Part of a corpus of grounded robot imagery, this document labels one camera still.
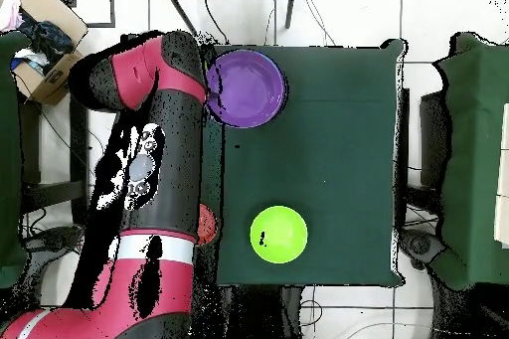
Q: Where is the deep purple plastic bowl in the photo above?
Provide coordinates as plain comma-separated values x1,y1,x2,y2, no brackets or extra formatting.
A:
205,49,287,129

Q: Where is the green plastic bowl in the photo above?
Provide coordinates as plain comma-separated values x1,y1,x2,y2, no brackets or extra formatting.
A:
249,205,309,265

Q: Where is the orange-red plastic bowl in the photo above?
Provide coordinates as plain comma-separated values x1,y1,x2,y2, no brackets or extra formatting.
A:
197,203,218,246

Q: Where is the dark green tablecloth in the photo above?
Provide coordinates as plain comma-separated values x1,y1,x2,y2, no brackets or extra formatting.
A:
200,38,409,288

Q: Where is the black box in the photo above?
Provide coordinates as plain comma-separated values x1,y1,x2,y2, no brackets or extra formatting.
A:
419,89,452,189

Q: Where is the green cloth covered table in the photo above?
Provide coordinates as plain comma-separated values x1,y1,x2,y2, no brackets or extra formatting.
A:
0,30,31,289
430,32,509,291

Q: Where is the open cardboard box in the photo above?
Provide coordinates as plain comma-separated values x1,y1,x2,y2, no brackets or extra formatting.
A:
11,0,89,106

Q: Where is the dark blue cloth bundle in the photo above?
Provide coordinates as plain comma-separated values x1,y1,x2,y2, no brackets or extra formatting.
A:
19,20,75,74

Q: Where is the pink cloth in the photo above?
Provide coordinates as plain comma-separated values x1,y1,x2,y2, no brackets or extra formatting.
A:
0,0,24,33

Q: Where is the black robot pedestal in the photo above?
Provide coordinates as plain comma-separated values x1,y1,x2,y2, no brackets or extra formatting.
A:
222,284,304,339

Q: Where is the black bench frame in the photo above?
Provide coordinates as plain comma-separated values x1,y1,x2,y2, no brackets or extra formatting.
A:
17,93,90,225

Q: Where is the grey pedestal foot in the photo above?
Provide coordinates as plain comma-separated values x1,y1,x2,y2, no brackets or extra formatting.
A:
23,225,85,253
399,229,446,270

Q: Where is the black floor frame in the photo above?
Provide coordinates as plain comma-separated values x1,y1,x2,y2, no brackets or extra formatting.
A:
56,0,116,29

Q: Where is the tangle of floor cables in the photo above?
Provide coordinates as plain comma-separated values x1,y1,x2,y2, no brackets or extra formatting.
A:
19,107,104,260

